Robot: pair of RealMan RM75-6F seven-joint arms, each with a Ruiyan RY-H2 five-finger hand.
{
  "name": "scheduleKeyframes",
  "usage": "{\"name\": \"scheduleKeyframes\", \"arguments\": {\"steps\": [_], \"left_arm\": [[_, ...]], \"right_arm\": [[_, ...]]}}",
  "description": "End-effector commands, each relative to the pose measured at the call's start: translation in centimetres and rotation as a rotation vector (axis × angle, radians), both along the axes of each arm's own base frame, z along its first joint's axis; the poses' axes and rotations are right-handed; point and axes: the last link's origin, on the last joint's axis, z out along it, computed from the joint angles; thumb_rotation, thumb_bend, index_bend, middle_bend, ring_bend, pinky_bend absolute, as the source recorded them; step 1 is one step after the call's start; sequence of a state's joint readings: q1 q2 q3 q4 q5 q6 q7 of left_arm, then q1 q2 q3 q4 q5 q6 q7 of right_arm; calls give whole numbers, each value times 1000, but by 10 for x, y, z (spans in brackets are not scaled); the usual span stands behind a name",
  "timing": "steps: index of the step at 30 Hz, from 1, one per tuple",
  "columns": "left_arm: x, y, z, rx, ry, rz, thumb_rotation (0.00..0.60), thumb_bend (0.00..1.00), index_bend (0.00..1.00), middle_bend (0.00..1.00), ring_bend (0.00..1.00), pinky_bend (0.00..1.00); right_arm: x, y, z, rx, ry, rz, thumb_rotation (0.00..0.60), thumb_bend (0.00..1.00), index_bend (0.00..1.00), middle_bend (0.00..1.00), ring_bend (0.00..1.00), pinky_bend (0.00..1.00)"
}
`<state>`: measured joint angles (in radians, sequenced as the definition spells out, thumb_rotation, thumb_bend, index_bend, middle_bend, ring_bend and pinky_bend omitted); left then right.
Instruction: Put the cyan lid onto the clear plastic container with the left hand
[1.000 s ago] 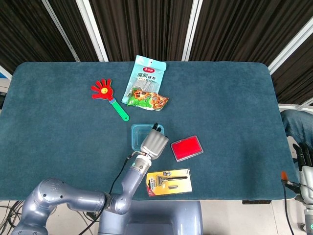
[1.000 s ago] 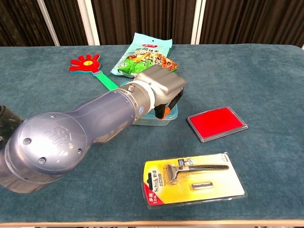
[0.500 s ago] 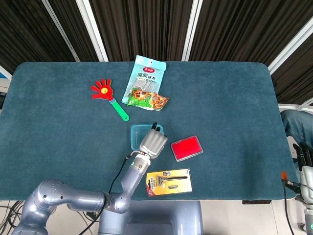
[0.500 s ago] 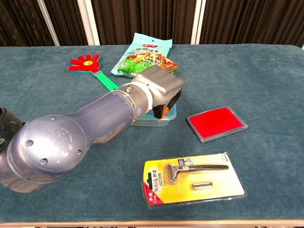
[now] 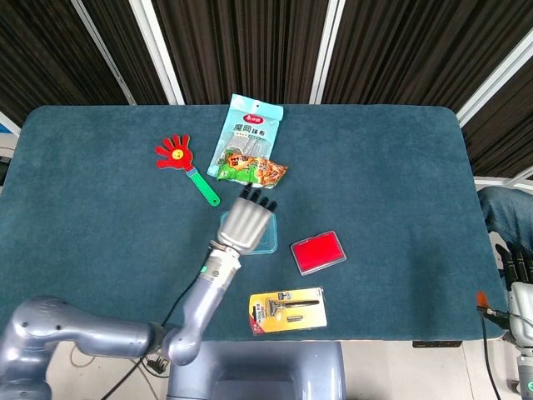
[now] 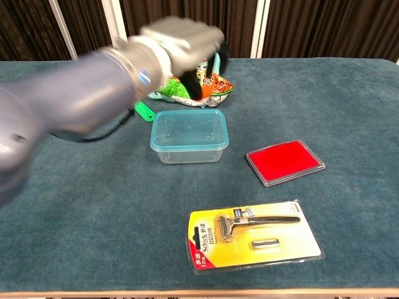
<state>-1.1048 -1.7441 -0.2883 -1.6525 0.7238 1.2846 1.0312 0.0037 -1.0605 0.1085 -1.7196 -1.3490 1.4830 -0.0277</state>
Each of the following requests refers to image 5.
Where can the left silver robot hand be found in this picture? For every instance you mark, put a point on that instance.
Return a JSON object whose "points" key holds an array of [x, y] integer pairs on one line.
{"points": [[243, 227]]}

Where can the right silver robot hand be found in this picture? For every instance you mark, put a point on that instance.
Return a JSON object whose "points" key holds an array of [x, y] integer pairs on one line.
{"points": [[522, 308]]}

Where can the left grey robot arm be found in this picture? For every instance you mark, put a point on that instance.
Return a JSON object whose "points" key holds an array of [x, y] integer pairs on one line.
{"points": [[83, 329]]}

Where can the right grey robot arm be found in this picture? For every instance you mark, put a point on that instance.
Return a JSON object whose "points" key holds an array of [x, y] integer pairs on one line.
{"points": [[525, 371]]}

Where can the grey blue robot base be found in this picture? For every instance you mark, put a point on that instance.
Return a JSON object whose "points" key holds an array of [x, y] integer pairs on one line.
{"points": [[258, 366]]}

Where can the clear plastic tray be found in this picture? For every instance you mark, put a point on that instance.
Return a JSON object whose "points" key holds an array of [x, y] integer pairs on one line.
{"points": [[268, 251]]}

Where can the green orange snack packet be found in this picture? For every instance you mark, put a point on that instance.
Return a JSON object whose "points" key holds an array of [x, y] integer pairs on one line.
{"points": [[270, 171]]}

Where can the red ink pad case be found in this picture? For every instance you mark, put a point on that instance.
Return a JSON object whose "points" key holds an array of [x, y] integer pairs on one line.
{"points": [[318, 253]]}

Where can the black table control panel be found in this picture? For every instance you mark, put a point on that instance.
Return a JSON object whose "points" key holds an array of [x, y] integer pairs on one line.
{"points": [[437, 344]]}

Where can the yellow razor blister pack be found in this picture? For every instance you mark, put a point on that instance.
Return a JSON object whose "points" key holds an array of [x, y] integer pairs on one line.
{"points": [[287, 312]]}

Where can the red hand clapper toy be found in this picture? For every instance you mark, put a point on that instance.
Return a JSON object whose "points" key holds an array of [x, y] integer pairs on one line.
{"points": [[175, 153]]}

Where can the blue jeans leg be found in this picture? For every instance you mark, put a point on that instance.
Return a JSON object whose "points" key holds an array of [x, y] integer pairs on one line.
{"points": [[510, 208]]}

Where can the light blue cloth package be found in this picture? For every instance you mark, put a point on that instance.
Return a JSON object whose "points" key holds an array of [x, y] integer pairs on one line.
{"points": [[250, 125]]}

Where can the teal table cloth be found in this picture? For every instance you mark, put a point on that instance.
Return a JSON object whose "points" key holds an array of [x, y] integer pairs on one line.
{"points": [[375, 187]]}

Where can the dark pleated curtain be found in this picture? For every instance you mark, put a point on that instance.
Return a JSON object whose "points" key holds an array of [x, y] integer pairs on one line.
{"points": [[250, 46]]}

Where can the thin white frame post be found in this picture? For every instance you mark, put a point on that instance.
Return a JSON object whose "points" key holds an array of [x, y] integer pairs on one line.
{"points": [[104, 54]]}

